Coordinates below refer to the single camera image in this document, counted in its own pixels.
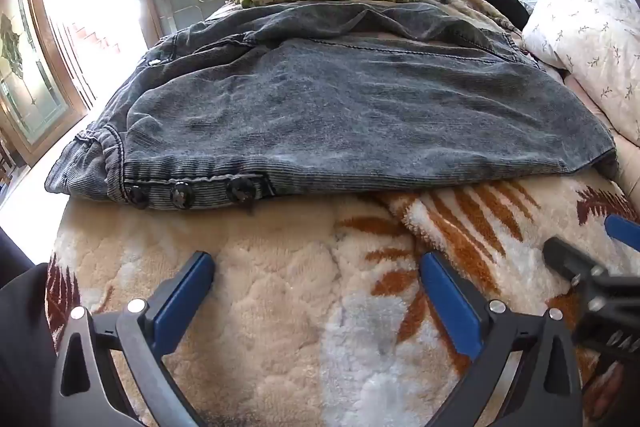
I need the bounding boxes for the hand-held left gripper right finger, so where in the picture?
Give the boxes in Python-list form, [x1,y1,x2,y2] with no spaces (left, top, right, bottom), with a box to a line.
[419,251,585,427]

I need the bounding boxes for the wooden framed glass window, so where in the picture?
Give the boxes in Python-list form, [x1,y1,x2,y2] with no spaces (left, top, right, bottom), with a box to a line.
[0,0,101,165]

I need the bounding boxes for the leaf patterned fleece blanket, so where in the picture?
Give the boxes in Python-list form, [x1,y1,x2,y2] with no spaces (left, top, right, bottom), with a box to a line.
[45,0,640,427]

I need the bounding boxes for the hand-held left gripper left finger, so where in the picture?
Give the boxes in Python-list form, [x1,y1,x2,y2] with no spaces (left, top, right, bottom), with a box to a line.
[55,251,216,427]

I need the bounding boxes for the white floral pillow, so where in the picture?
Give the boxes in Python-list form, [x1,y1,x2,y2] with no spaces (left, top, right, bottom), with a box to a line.
[522,0,640,134]

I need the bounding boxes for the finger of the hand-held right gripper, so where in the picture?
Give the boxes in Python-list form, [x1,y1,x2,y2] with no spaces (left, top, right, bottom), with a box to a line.
[543,235,640,360]
[603,214,640,254]

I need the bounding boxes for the person's dark clothing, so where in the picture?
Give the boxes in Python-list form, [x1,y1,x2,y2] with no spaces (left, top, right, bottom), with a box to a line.
[0,227,57,427]

